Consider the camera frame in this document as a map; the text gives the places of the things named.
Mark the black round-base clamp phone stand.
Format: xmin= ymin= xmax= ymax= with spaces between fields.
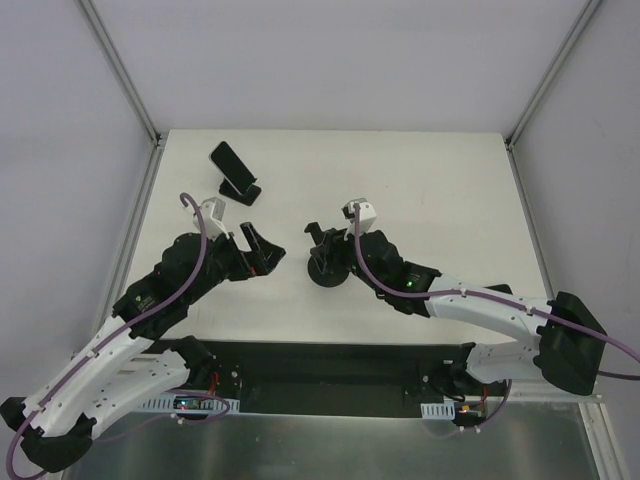
xmin=304 ymin=222 xmax=350 ymax=288

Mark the black smartphone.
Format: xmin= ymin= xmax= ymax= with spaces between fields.
xmin=487 ymin=284 xmax=513 ymax=295
xmin=209 ymin=141 xmax=257 ymax=193

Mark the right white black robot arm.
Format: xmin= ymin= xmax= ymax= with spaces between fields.
xmin=308 ymin=229 xmax=605 ymax=396

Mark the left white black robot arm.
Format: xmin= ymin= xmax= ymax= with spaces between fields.
xmin=1 ymin=222 xmax=286 ymax=478

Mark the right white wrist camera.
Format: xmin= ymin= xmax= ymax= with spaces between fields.
xmin=342 ymin=198 xmax=377 ymax=236

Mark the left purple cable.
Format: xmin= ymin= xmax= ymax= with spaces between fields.
xmin=8 ymin=192 xmax=237 ymax=479

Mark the purple cable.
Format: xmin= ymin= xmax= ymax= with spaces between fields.
xmin=8 ymin=192 xmax=237 ymax=479
xmin=349 ymin=199 xmax=640 ymax=435

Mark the left aluminium frame post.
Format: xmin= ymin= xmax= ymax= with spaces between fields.
xmin=77 ymin=0 xmax=166 ymax=146

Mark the aluminium frame post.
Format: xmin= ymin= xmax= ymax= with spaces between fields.
xmin=505 ymin=0 xmax=606 ymax=151
xmin=77 ymin=0 xmax=166 ymax=146

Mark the left white slotted cable duct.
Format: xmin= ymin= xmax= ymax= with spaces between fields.
xmin=135 ymin=393 xmax=240 ymax=415

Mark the white slotted cable duct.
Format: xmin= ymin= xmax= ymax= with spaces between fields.
xmin=420 ymin=400 xmax=456 ymax=421
xmin=135 ymin=393 xmax=240 ymax=415

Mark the right white slotted cable duct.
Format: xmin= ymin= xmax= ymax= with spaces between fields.
xmin=420 ymin=400 xmax=456 ymax=421

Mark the right aluminium frame post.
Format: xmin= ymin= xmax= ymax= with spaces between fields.
xmin=505 ymin=0 xmax=606 ymax=151

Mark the front aluminium rail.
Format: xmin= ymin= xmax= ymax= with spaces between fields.
xmin=508 ymin=382 xmax=603 ymax=404

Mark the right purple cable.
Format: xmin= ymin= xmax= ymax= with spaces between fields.
xmin=349 ymin=199 xmax=640 ymax=435

